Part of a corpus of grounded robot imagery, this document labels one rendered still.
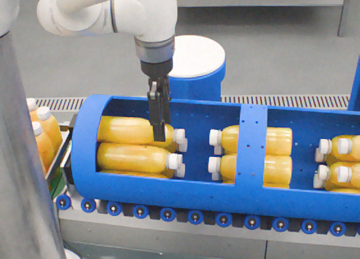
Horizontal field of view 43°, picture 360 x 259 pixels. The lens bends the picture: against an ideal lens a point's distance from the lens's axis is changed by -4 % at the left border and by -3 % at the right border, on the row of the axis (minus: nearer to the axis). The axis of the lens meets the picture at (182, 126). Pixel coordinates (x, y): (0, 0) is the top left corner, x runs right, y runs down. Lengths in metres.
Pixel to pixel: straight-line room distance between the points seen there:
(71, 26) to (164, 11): 0.19
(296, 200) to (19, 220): 0.70
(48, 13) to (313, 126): 0.76
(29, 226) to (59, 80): 2.99
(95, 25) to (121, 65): 2.66
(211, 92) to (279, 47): 2.15
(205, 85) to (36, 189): 1.13
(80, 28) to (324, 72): 2.77
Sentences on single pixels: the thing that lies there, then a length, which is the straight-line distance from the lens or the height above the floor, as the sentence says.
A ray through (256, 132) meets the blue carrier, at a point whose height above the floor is 1.23.
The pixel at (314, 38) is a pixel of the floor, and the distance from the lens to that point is 3.96.
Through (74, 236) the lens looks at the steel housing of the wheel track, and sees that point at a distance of 1.42.
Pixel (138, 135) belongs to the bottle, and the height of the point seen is 1.17.
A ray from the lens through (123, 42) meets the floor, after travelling 3.90.
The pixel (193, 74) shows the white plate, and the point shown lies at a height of 1.04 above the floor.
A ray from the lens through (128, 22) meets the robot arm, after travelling 0.97.
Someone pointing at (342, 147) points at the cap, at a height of 1.16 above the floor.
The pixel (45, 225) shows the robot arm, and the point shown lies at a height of 1.48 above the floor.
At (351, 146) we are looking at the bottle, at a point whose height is 1.17.
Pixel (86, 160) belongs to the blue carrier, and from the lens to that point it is 1.16.
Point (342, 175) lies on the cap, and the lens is 1.18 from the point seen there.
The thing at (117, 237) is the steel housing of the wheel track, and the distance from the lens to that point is 1.37.
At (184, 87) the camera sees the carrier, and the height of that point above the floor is 0.99.
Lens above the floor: 1.96
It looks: 41 degrees down
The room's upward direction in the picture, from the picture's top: 3 degrees counter-clockwise
